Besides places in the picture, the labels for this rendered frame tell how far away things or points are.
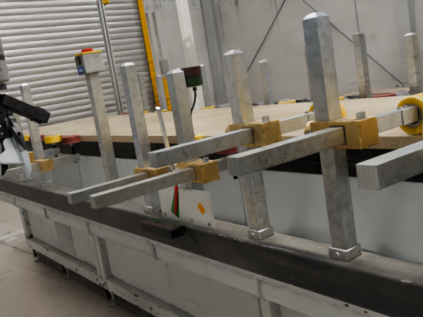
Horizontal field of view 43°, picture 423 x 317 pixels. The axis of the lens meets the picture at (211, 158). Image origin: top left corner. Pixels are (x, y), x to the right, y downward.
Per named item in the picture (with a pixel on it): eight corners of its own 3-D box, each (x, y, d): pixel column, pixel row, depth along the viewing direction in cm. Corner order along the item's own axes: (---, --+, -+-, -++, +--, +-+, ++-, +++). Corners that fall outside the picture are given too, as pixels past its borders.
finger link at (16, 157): (5, 184, 106) (-12, 147, 109) (34, 177, 110) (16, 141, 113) (9, 175, 104) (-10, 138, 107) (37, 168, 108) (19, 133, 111)
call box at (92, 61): (86, 76, 174) (82, 51, 173) (78, 77, 180) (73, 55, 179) (106, 73, 178) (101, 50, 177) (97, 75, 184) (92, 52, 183)
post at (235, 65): (263, 260, 123) (231, 50, 115) (253, 257, 126) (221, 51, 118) (274, 255, 125) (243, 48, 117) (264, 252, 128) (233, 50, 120)
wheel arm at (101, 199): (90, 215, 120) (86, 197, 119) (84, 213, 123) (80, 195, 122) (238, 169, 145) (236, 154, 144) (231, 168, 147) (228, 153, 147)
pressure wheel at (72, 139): (71, 158, 254) (66, 134, 253) (86, 156, 253) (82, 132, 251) (63, 161, 247) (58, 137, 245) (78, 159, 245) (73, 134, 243)
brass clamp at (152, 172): (155, 187, 155) (152, 170, 154) (133, 183, 166) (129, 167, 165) (172, 182, 158) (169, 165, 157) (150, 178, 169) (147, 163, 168)
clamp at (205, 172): (204, 183, 134) (201, 164, 133) (175, 180, 145) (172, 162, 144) (222, 178, 137) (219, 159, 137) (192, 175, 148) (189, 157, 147)
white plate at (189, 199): (214, 230, 135) (207, 192, 134) (161, 217, 156) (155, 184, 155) (215, 229, 135) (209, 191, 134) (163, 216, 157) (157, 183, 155)
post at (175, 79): (203, 248, 143) (172, 70, 136) (195, 246, 146) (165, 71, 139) (213, 244, 145) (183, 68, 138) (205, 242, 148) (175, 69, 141)
